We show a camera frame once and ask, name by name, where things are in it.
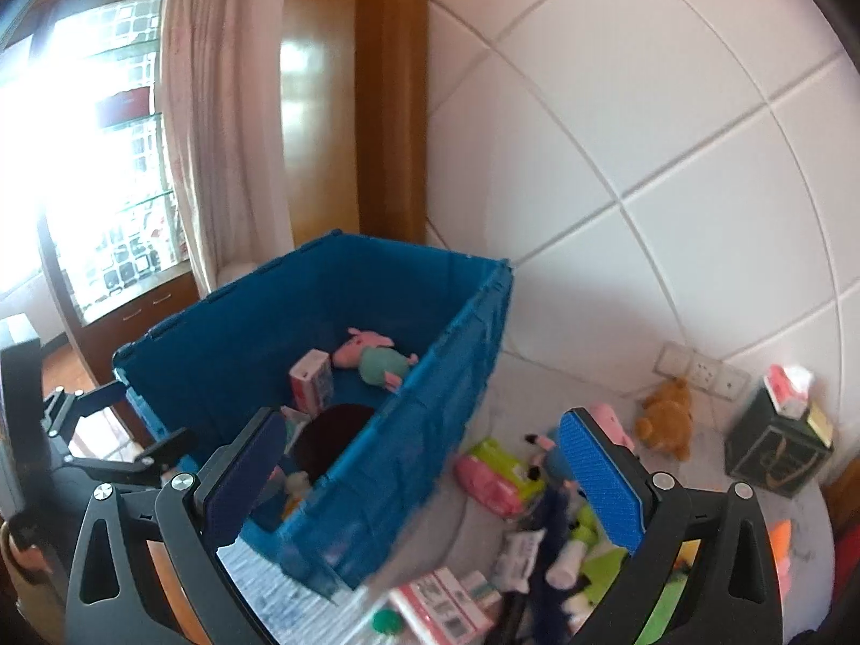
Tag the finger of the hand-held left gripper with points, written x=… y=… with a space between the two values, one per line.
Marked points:
x=74 y=410
x=158 y=460

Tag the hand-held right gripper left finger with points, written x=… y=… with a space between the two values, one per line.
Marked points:
x=245 y=477

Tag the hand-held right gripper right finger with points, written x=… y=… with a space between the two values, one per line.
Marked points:
x=601 y=477

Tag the white teal box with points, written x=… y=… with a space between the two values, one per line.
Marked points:
x=293 y=426
x=480 y=588

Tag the small pink tissue pack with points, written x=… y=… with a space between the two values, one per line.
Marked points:
x=312 y=383

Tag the blue plastic crate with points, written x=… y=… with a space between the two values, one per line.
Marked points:
x=416 y=470

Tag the pink pig plush teal body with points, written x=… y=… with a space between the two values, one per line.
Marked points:
x=376 y=359

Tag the person's left hand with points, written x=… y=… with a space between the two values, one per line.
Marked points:
x=27 y=556

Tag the blue plush toy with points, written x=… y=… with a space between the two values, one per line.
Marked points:
x=557 y=463

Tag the small pink plush toy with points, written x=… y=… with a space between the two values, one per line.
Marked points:
x=611 y=420

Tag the brown bear plush toy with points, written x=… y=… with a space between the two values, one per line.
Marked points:
x=665 y=420

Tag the pink green wipes packet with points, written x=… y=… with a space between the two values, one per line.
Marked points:
x=497 y=477

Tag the green frog plush toy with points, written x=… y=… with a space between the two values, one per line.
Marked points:
x=605 y=581

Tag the white printed packet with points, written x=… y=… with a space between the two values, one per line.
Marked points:
x=521 y=551

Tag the wooden cabinet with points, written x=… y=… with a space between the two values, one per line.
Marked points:
x=148 y=309

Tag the navy blue cloth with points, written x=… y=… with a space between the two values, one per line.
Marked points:
x=547 y=594

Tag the black gift box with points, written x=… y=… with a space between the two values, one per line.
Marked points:
x=766 y=453

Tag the orange plush toy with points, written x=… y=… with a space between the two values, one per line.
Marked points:
x=779 y=541

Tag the pink tissue box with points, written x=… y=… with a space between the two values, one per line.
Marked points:
x=789 y=390

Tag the pink white barcode tissue pack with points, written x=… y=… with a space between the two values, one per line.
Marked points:
x=437 y=608

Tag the yellow notepad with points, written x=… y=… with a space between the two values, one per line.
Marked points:
x=820 y=424

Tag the glass window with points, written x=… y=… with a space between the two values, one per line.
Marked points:
x=121 y=181

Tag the wooden pillar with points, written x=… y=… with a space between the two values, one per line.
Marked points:
x=390 y=114

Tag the white wall socket panel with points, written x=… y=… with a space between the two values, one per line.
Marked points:
x=699 y=369

